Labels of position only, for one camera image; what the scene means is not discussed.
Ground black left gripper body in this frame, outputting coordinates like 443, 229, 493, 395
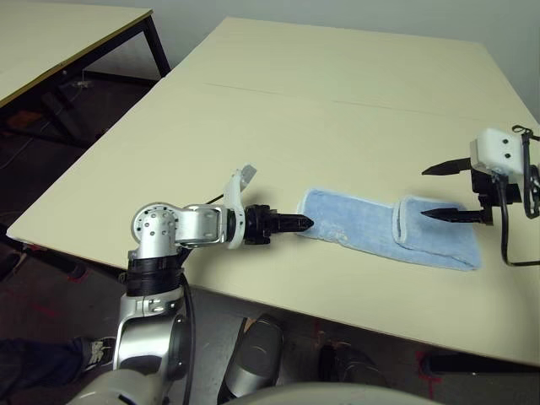
241, 203, 282, 246

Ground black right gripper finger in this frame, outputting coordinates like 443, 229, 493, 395
420, 206, 484, 224
421, 157, 475, 177

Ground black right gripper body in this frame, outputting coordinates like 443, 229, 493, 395
471, 168, 522, 227

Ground light blue towel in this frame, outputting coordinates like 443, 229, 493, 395
296, 187, 483, 273

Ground grey robot left leg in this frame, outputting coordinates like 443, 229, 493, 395
217, 312, 284, 404

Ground grey robot leg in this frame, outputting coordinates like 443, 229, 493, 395
217, 312, 284, 404
316, 343, 389, 389

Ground grey robot right leg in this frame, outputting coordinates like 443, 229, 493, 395
316, 343, 389, 389

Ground grey robot torso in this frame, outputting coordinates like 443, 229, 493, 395
248, 381, 448, 405

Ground bystander black white shoe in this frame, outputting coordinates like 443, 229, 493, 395
82, 335, 117, 372

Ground bystander dark trouser leg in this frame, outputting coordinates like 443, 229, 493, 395
0, 337, 92, 400

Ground beige side table black legs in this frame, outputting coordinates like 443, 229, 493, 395
0, 7, 172, 140

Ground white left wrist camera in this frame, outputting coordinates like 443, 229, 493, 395
221, 163, 258, 250

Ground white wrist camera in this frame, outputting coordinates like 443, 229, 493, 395
221, 163, 258, 250
469, 127, 531, 175

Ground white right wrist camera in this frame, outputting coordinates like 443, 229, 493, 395
469, 127, 531, 175

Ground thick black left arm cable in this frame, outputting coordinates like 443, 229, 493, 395
179, 273, 197, 402

